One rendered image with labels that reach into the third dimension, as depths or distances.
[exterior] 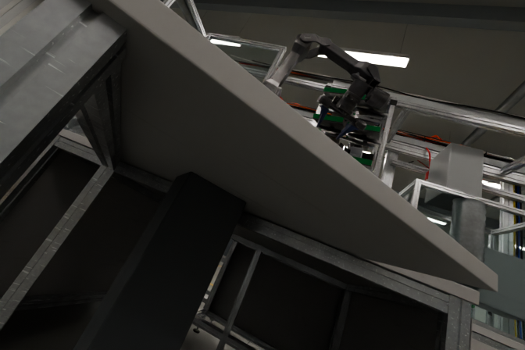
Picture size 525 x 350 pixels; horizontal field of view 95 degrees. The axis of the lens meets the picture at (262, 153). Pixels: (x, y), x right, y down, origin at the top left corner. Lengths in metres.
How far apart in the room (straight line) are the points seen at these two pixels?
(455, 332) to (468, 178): 1.37
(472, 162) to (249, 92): 1.98
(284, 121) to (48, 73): 0.18
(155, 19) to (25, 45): 0.08
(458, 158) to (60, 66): 2.07
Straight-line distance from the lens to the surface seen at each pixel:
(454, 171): 2.03
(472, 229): 1.85
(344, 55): 0.95
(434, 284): 0.78
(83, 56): 0.22
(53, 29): 0.23
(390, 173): 2.35
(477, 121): 2.15
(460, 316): 0.82
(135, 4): 0.23
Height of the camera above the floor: 0.72
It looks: 22 degrees up
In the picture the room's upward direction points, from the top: 25 degrees clockwise
